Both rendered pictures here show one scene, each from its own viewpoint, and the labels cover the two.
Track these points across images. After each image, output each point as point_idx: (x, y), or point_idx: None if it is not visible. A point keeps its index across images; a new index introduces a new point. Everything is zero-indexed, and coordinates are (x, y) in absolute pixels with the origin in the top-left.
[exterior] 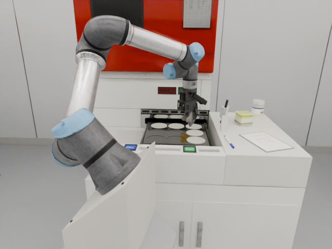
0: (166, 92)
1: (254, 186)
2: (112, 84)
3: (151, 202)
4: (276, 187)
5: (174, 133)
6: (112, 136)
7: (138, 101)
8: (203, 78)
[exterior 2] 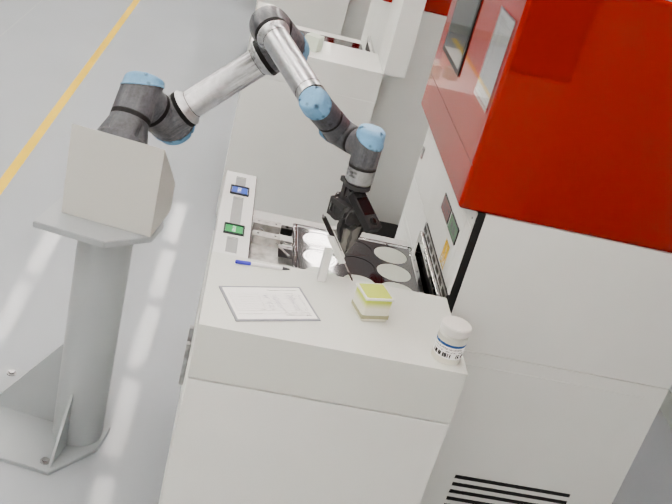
0: (444, 211)
1: None
2: (434, 152)
3: (137, 213)
4: (192, 349)
5: (352, 262)
6: (139, 110)
7: (431, 204)
8: (468, 218)
